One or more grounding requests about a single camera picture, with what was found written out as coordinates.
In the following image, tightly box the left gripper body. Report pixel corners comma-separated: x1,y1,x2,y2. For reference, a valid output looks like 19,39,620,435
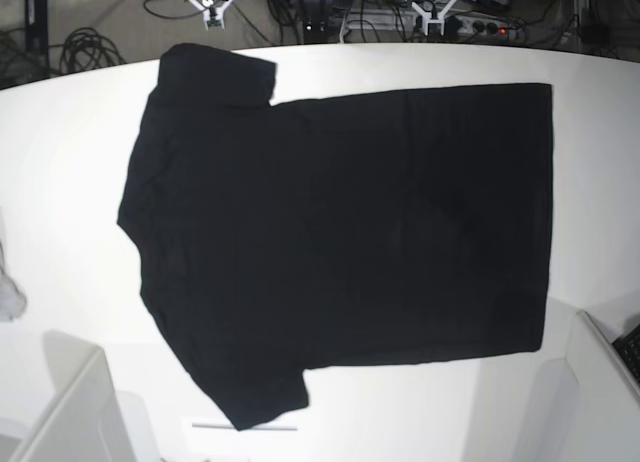
389,0,474,26

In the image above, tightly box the black keyboard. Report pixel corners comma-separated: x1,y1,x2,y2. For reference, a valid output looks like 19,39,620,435
613,326,640,382

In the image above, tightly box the white partition panel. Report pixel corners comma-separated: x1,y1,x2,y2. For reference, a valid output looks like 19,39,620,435
9,346,137,462
520,312,639,461

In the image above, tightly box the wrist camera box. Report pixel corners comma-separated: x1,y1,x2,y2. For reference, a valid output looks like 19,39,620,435
203,12,225,30
422,19,445,36

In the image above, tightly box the white partition panel left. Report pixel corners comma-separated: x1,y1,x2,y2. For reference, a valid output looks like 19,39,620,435
9,346,137,462

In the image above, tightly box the black T-shirt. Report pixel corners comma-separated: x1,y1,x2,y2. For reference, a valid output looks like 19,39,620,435
118,44,554,431

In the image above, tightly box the grey cloth at left edge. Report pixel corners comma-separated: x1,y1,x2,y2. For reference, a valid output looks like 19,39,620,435
0,247,27,322

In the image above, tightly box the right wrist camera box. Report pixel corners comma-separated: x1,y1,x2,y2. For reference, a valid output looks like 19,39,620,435
203,12,225,30

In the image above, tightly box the white partition panel right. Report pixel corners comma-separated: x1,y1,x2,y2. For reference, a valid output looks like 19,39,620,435
520,312,639,461

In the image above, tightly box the white paper label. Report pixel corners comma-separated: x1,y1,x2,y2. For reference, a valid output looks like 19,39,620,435
192,421,299,432

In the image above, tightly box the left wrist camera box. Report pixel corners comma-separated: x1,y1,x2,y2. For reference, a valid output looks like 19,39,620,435
422,19,445,36

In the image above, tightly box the white power strip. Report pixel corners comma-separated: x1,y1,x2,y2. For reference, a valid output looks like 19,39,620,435
342,9,520,42

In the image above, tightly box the black coiled cable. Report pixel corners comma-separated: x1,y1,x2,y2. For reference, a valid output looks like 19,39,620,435
58,27,126,76

